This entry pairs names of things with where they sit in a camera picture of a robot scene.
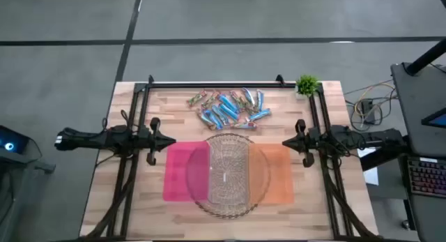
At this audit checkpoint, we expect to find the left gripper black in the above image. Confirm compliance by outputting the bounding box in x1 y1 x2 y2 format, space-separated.
138 116 177 167

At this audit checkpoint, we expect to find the small green potted plant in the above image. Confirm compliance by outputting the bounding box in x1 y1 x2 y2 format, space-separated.
295 73 320 98

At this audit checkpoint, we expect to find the silver and blue granola bar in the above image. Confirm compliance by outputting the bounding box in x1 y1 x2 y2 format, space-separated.
242 87 256 105

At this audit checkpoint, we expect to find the black screen with blue display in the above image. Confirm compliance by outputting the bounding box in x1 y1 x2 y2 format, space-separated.
420 107 446 130

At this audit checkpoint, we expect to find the white paper sheet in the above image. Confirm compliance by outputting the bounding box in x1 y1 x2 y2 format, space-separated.
357 147 380 186

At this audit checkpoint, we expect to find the pink translucent plastic bin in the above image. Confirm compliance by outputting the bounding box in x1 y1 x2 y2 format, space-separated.
162 141 212 202

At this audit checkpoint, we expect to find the yellow cable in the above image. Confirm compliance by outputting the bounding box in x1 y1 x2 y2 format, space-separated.
353 82 397 119

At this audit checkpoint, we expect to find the black pole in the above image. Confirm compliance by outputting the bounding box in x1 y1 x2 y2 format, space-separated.
406 38 446 76

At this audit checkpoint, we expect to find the grey metal stand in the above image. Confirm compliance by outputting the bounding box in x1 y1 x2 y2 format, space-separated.
0 153 56 242

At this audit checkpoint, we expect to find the black computer with blue light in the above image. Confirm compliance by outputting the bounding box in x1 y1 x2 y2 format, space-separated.
0 125 31 155

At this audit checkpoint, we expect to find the backlit black keyboard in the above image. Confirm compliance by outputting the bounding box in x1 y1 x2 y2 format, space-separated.
406 157 446 198

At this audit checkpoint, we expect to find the black aluminium frame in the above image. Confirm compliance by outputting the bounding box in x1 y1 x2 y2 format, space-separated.
79 80 380 241

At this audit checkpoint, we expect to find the black desk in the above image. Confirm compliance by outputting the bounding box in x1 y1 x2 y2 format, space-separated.
360 62 446 242

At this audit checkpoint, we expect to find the clear plastic bin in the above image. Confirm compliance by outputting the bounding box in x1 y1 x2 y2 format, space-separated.
207 139 251 205

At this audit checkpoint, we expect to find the black power adapter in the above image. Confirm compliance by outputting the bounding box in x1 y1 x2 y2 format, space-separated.
360 99 376 125

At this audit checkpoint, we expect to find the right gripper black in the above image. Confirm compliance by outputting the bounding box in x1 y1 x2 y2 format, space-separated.
282 119 331 169

